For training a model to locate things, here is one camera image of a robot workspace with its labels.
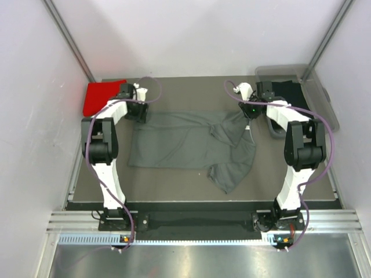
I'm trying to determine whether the black t shirt in bin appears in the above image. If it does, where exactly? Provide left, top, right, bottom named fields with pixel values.
left=272, top=81, right=309, bottom=110

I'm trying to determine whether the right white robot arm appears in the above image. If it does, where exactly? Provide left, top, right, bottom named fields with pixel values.
left=233, top=82, right=326, bottom=232

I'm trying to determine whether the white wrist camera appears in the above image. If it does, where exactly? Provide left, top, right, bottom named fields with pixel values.
left=233, top=82, right=254, bottom=101
left=133, top=83, right=148, bottom=103

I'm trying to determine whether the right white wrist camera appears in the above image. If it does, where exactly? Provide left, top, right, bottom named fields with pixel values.
left=233, top=82, right=254, bottom=101

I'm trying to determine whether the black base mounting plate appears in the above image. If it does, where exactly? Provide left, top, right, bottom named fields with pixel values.
left=97, top=209, right=308, bottom=235

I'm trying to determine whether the slotted grey cable duct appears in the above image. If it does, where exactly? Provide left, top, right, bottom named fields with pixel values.
left=57, top=232, right=293, bottom=246

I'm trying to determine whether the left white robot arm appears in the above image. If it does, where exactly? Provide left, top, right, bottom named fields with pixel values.
left=81, top=80, right=149, bottom=231

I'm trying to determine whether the clear plastic bin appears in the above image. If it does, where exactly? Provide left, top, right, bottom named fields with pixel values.
left=255, top=64, right=340, bottom=133

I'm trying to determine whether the right aluminium frame post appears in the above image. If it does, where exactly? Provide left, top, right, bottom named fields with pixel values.
left=300, top=0, right=355, bottom=82

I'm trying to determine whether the aluminium front rail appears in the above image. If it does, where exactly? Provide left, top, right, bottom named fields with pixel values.
left=46, top=210, right=362, bottom=233

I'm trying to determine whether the left aluminium frame post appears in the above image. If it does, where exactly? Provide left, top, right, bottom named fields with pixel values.
left=41, top=0, right=96, bottom=83

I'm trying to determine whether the aluminium frame post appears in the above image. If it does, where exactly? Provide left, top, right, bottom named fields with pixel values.
left=300, top=0, right=355, bottom=82
left=41, top=0, right=96, bottom=83

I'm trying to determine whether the red folded t shirt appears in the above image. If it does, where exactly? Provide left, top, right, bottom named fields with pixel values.
left=82, top=79, right=127, bottom=117

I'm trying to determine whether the grey t shirt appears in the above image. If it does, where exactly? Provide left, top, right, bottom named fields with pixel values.
left=128, top=111, right=256, bottom=194

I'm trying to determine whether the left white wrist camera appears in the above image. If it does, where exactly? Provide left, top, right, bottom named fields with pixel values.
left=133, top=83, right=148, bottom=103

